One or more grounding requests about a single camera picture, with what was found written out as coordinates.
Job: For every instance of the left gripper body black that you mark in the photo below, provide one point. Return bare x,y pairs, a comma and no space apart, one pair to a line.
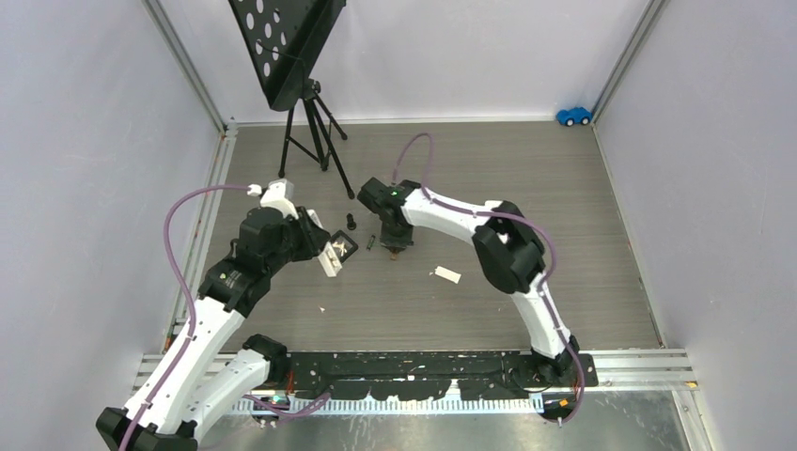
300,241

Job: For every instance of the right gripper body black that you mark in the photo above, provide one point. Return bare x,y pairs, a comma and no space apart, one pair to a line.
398,237

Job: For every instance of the white remote with dark buttons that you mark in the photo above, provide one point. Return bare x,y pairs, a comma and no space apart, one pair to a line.
329,260

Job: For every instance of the white battery cover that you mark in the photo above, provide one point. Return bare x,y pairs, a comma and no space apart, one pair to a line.
447,274

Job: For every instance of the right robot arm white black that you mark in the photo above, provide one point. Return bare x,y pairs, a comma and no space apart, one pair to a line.
510,252

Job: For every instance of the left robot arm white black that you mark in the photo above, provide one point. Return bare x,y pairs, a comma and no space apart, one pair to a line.
178,405

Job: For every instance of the white chess pawn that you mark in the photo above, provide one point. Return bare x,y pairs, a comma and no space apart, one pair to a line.
341,248

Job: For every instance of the black framed display box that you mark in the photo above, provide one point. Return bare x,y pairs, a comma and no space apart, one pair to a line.
340,235

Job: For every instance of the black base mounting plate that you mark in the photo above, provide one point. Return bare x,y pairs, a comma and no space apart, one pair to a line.
425,375

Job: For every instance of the black music stand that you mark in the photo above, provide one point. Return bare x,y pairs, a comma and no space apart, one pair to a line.
283,40

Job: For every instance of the blue toy car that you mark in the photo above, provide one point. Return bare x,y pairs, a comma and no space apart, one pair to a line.
576,115

